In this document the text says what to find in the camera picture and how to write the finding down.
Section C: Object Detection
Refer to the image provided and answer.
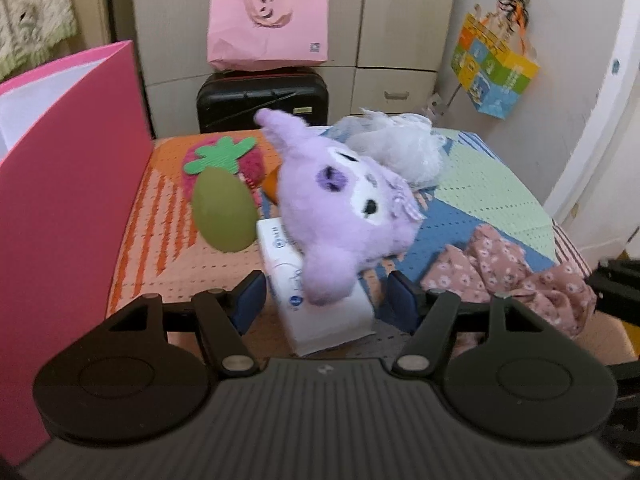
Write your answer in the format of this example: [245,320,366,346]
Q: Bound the pink floral cloth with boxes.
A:
[420,224,597,338]

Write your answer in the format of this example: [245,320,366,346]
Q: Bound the orange soft ball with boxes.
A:
[262,167,280,205]

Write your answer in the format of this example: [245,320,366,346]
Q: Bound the white door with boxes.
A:
[544,0,639,264]

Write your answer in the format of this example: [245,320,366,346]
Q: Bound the white tissue pack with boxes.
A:
[256,218,374,356]

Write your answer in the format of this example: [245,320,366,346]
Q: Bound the black suitcase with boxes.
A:
[196,67,329,133]

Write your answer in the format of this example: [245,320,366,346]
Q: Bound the white fluffy plush toy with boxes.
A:
[326,110,449,191]

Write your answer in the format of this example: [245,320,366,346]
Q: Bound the purple plush toy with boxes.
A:
[254,108,424,306]

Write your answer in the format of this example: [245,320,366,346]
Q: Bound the patchwork table cover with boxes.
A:
[106,127,637,366]

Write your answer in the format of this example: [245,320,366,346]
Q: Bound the beige wardrobe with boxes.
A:
[134,0,454,138]

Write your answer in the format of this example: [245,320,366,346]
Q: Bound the pink storage box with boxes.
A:
[1,41,153,465]

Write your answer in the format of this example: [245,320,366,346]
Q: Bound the pink tote bag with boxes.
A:
[206,0,329,72]

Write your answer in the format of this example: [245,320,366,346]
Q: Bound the strawberry soft pad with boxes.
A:
[181,134,266,203]

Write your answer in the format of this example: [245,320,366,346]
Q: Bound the colourful hanging gift bag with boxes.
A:
[450,0,539,119]

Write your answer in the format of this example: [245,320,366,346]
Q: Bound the green egg-shaped soft toy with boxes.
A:
[191,168,258,252]

